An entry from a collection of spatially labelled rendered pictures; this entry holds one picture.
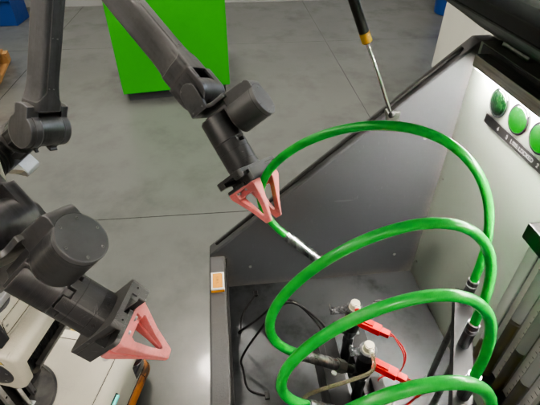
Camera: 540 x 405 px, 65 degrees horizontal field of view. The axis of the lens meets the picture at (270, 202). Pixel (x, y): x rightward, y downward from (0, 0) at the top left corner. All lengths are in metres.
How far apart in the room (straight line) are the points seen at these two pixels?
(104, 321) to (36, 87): 0.63
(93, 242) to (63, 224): 0.03
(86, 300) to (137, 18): 0.51
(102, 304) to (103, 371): 1.22
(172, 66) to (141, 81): 3.25
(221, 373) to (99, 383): 0.90
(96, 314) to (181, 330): 1.59
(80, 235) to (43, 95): 0.61
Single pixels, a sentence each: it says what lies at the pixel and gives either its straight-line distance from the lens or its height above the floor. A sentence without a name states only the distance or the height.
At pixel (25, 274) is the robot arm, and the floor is 1.37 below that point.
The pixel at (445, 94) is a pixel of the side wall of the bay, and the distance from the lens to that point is 0.93.
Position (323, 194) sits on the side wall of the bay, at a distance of 0.97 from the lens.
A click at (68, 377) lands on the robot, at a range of 1.78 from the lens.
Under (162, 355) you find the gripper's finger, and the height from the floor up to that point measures 1.23.
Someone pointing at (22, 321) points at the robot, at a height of 0.80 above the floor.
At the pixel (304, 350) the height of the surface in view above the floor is 1.27.
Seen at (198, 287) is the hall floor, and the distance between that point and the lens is 2.25.
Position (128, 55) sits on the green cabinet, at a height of 0.42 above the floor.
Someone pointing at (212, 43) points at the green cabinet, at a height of 0.46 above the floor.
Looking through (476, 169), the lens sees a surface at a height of 1.38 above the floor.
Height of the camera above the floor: 1.71
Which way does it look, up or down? 39 degrees down
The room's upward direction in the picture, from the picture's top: straight up
